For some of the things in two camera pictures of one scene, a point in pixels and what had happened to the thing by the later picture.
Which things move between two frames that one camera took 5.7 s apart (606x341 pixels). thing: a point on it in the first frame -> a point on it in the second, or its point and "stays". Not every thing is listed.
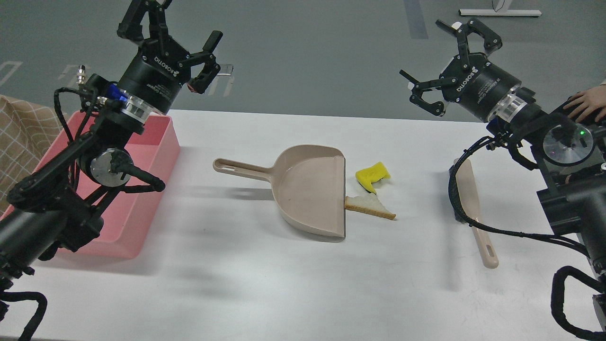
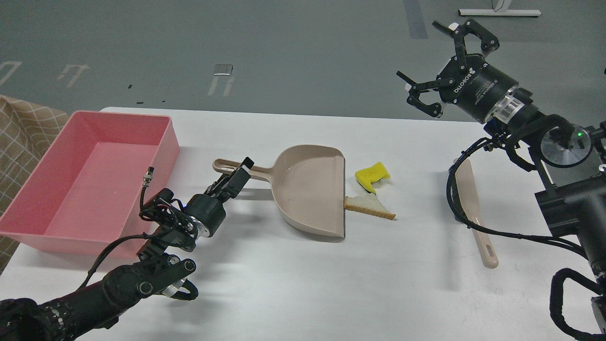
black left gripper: (161, 67) -> (206, 213)
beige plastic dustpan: (308, 184) stays
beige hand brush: (467, 197) stays
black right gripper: (478, 86) stays
